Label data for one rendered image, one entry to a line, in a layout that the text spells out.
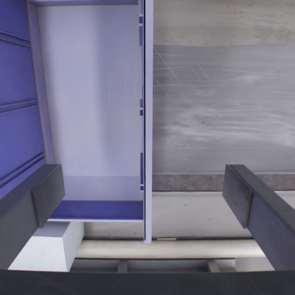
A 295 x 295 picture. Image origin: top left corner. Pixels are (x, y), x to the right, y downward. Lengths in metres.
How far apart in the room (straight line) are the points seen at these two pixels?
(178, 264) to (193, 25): 0.43
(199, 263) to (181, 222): 0.09
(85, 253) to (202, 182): 0.26
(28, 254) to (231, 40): 0.46
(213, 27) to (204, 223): 0.35
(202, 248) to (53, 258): 0.27
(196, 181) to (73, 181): 0.23
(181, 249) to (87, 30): 0.42
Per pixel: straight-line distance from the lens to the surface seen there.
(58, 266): 0.41
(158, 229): 0.46
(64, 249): 0.38
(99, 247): 0.46
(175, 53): 0.37
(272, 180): 0.47
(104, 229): 0.47
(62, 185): 0.17
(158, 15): 0.37
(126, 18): 0.37
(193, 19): 0.38
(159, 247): 0.45
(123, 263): 0.47
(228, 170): 0.16
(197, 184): 0.42
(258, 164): 0.44
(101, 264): 0.49
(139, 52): 0.34
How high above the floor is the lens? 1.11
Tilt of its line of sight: 73 degrees down
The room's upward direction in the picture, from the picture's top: 180 degrees counter-clockwise
